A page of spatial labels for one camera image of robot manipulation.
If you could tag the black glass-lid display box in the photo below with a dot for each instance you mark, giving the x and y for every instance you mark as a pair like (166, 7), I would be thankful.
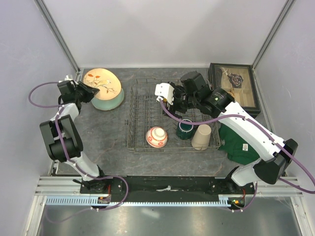
(238, 80)

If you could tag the beige cup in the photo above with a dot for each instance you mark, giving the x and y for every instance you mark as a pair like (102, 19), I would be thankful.
(201, 139)

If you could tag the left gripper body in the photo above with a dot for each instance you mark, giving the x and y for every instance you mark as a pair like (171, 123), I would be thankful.
(82, 95)

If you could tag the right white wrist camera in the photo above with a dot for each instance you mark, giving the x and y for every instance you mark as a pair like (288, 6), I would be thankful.
(164, 91)

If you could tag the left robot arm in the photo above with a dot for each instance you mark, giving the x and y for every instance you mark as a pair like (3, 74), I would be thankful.
(61, 137)

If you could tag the dark green mug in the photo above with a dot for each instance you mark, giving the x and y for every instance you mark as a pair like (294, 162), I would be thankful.
(185, 131)

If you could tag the green cloth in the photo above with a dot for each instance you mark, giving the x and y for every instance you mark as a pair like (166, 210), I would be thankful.
(238, 150)

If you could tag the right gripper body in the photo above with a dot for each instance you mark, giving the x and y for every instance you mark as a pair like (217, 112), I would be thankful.
(180, 99)

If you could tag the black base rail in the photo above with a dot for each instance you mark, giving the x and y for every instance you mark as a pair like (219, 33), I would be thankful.
(163, 188)

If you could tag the slotted cable duct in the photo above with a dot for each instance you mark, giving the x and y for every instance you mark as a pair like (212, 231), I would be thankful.
(98, 202)

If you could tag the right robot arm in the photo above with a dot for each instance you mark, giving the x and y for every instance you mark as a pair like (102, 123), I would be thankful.
(273, 151)

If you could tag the white red patterned bowl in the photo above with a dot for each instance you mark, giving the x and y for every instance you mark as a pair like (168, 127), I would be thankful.
(156, 137)

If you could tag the cream bird plate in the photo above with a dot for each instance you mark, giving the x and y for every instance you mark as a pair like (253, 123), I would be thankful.
(107, 82)

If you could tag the mint green plate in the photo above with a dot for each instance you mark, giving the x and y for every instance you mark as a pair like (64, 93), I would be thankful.
(107, 105)

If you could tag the wire dish rack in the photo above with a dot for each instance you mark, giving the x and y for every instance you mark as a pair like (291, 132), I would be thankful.
(145, 113)

